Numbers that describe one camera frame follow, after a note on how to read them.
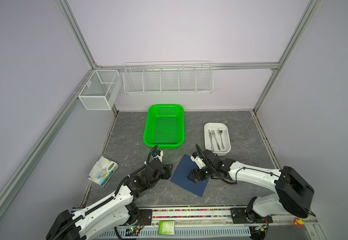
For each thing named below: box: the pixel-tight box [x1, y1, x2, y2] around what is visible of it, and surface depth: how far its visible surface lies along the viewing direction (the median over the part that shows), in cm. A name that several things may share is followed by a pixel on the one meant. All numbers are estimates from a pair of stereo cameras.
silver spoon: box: [217, 128, 225, 150], surface depth 108 cm
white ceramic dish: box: [204, 122, 231, 156], surface depth 104 cm
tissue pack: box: [88, 155, 119, 188], surface depth 85 cm
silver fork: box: [211, 129, 221, 151], surface depth 107 cm
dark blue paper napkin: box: [170, 154, 210, 198], surface depth 86 cm
